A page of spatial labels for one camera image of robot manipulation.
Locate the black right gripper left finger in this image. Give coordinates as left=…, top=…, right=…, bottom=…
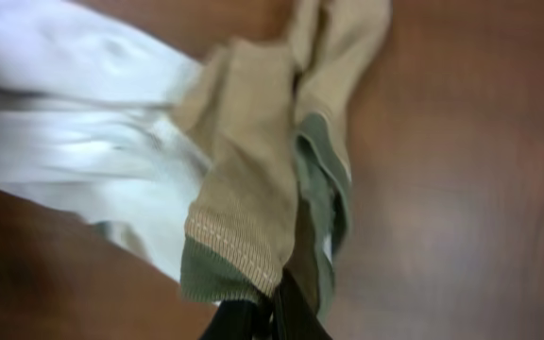
left=200, top=300, right=271, bottom=340

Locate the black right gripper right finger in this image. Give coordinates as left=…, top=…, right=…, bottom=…
left=274, top=271, right=332, bottom=340

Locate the white and tan t-shirt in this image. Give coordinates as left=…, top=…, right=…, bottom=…
left=0, top=1, right=392, bottom=317

